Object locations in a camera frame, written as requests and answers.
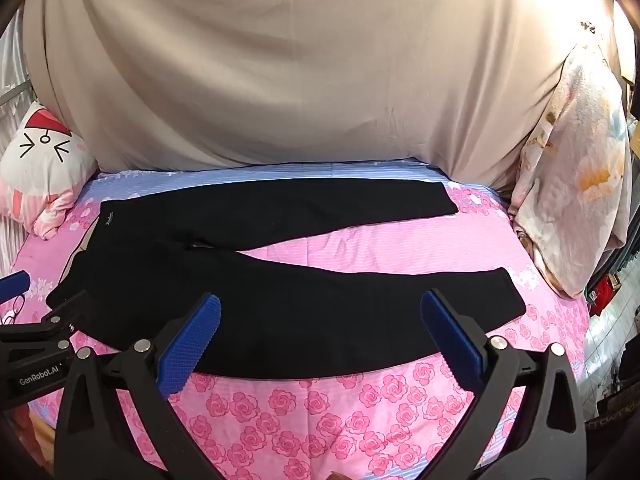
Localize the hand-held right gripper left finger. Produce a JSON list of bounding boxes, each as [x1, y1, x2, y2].
[[54, 294, 222, 480]]

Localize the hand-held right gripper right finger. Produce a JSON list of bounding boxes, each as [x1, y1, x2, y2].
[[421, 289, 588, 480]]

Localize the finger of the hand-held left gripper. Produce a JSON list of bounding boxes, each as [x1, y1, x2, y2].
[[0, 270, 31, 306], [0, 290, 101, 353]]

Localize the black pants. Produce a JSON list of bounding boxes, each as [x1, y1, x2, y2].
[[46, 178, 526, 380]]

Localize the white striped bedsheet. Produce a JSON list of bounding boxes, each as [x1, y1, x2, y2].
[[0, 212, 31, 281]]

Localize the pink rose print blanket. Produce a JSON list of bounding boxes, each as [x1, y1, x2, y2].
[[12, 160, 593, 480]]

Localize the cat face print pillow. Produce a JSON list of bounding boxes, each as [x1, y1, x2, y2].
[[0, 100, 98, 238]]

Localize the red cloth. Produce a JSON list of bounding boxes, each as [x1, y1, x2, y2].
[[587, 275, 622, 317]]

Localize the white orange floral cloth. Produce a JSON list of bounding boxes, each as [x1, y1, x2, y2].
[[507, 42, 633, 301]]

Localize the beige sheet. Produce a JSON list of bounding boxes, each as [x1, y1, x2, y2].
[[22, 0, 621, 196]]

